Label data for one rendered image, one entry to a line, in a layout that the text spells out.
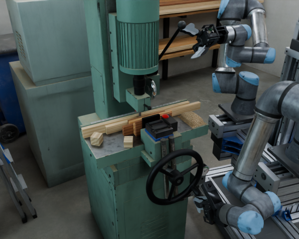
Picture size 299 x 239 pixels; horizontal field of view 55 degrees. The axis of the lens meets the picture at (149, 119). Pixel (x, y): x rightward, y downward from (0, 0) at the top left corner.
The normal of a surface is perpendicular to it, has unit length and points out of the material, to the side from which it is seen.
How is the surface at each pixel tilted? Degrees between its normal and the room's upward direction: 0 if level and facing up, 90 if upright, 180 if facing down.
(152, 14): 90
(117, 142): 0
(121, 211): 90
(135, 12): 90
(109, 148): 0
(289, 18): 90
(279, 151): 0
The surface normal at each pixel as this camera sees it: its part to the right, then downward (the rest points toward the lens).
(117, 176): 0.47, 0.44
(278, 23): -0.85, 0.26
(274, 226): 0.00, -0.87
